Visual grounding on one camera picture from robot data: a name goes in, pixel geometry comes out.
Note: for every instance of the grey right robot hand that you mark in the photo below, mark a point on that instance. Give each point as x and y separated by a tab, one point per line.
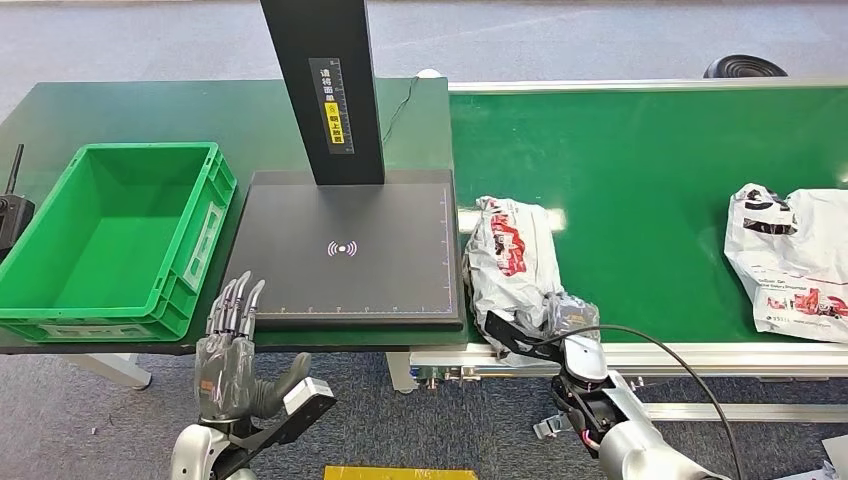
573	318

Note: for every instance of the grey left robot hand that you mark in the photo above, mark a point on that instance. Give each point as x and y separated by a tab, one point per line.
225	371

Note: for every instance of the white package red print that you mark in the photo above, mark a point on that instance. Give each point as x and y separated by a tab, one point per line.
510	265

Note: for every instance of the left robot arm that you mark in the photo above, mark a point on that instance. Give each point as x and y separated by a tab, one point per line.
195	454

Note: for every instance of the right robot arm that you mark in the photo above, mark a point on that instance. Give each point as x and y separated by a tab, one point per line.
636	444

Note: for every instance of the green conveyor belt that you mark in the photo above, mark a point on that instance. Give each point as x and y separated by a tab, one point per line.
636	199

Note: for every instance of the black inbound scanner machine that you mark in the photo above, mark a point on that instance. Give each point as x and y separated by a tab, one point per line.
351	265

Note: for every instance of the flat white package black print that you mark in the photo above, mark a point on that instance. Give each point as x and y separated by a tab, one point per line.
802	258

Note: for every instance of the white table leg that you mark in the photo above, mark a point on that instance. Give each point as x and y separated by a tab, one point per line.
401	371
112	370

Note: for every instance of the green plastic crate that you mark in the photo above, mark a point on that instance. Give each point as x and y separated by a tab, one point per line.
112	245

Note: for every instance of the yellow flat sheet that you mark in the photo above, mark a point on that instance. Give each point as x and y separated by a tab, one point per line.
397	474

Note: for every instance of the black handheld radio with antenna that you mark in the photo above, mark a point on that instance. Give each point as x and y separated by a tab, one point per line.
12	218

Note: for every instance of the small white round knob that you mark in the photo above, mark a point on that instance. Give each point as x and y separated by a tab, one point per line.
429	73

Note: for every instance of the white paper sheet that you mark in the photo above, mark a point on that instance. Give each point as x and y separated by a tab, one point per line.
831	457

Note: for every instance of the black ribbed round disc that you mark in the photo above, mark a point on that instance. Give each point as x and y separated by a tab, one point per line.
745	67

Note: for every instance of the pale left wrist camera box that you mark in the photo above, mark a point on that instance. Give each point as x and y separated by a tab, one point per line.
306	396

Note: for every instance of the metal conveyor foot bracket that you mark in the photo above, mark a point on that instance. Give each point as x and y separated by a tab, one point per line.
550	426

